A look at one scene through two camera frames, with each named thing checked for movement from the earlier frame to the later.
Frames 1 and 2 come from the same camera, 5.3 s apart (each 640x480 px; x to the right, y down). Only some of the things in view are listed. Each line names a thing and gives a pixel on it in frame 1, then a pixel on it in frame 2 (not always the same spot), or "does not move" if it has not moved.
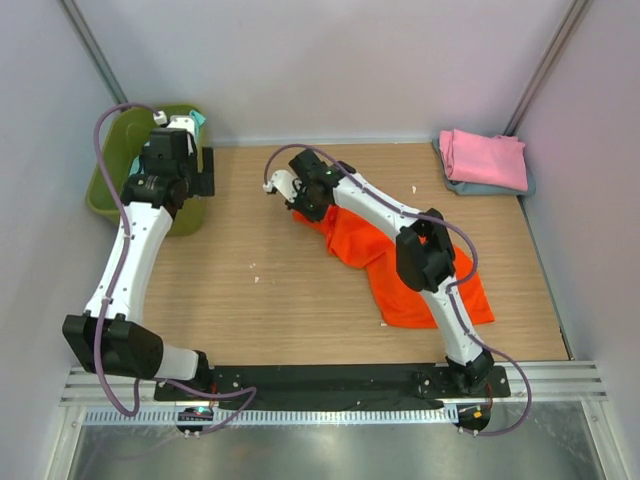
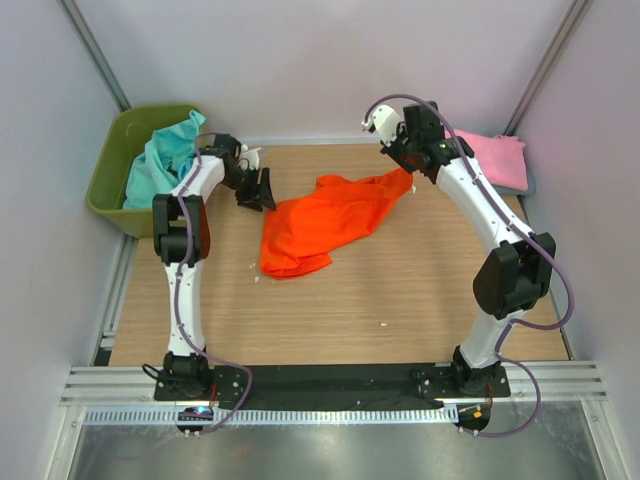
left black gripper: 202,182 → 256,197
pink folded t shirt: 497,162 does not move
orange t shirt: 358,241 → 300,236
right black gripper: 316,215 → 390,151
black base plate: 334,387 does not move
